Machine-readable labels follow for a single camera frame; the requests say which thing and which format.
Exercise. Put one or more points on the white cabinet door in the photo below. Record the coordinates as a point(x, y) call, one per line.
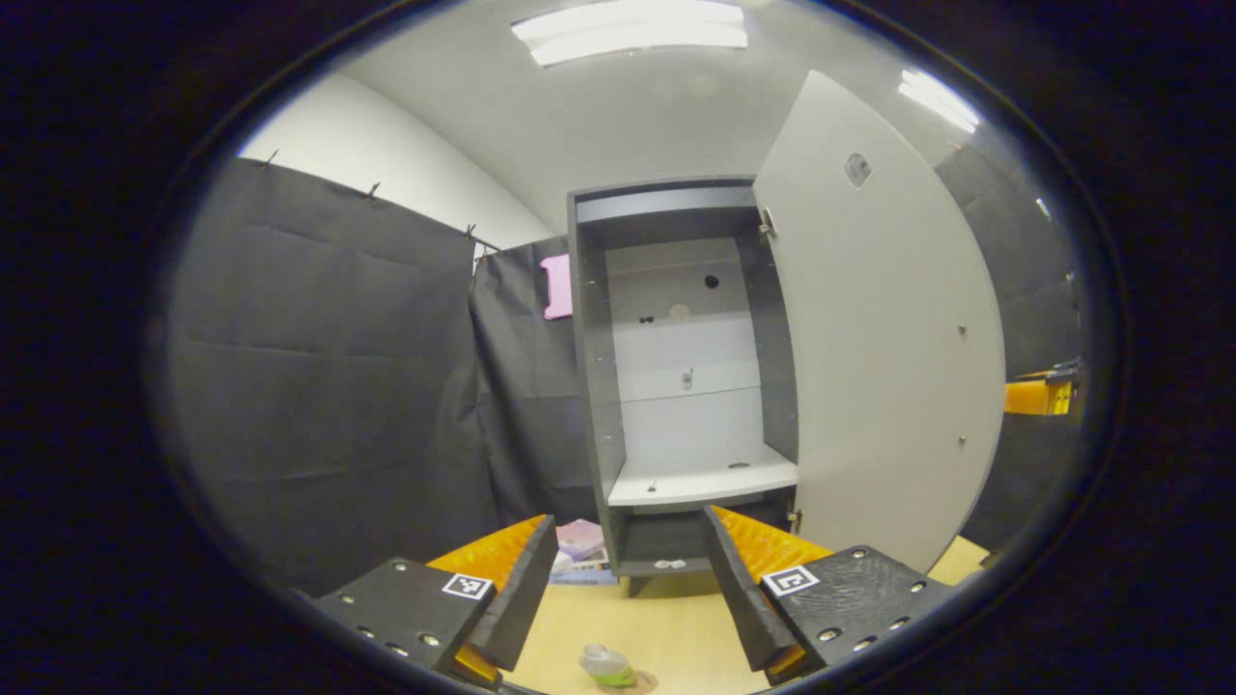
point(879, 338)

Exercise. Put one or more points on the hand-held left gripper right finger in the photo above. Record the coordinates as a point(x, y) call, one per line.
point(742, 589)

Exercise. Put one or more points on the metal door hinge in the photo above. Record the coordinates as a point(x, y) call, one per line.
point(767, 225)
point(794, 519)

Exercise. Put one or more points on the stack of booklets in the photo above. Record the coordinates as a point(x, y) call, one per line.
point(581, 550)

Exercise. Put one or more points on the ceiling light panel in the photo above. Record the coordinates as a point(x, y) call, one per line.
point(632, 31)
point(939, 99)

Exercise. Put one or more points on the clear bottle green label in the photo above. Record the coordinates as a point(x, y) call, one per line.
point(606, 666)

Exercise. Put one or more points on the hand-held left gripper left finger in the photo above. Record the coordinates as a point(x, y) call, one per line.
point(519, 598)

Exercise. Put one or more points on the black backdrop cloth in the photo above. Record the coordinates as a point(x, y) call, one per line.
point(319, 386)

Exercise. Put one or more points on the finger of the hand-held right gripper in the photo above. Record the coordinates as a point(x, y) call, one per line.
point(1035, 398)

